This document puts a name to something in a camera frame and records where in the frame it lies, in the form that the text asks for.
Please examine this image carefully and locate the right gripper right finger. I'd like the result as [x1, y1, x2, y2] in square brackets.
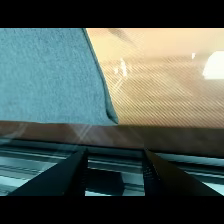
[143, 148, 223, 197]

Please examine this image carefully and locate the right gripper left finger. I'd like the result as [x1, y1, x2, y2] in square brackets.
[8, 148, 90, 197]

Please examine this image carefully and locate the grey garment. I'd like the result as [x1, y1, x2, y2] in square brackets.
[0, 28, 120, 127]

